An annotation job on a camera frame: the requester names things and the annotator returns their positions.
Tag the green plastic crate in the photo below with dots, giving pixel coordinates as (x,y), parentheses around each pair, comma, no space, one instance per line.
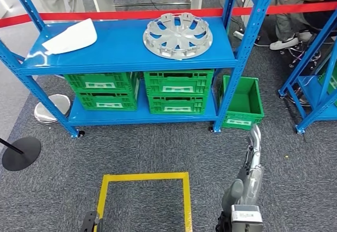
(177,80)
(106,99)
(177,102)
(103,78)
(331,84)

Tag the yellow floor tape square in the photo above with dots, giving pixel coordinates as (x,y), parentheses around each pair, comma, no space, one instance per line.
(187,206)

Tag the chrome barrier stanchion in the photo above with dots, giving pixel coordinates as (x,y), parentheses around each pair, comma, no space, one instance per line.
(50,110)

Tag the white curved panel part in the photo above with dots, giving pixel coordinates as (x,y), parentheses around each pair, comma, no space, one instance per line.
(71,37)

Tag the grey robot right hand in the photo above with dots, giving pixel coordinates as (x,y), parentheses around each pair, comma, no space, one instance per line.
(250,188)

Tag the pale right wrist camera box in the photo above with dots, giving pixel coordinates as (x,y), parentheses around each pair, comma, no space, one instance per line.
(247,218)

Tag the dark robot left hand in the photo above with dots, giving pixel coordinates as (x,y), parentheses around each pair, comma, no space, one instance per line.
(91,221)

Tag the silver wheel hubcap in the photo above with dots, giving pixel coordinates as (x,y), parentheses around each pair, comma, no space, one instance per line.
(179,37)

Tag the black barrier stanchion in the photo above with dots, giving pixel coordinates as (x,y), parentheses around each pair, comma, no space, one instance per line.
(23,153)

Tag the chrome office chair base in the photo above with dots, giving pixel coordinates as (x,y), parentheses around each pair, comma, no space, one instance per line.
(301,54)

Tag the blue metal shelf rack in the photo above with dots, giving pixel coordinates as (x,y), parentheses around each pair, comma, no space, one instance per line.
(310,96)
(121,45)

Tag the open green plastic bin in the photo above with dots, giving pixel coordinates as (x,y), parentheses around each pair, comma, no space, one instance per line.
(245,103)

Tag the white power strip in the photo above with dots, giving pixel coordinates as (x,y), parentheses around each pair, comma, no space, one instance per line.
(238,34)

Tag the red barrier belt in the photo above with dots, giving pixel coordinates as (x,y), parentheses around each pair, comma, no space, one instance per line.
(131,14)

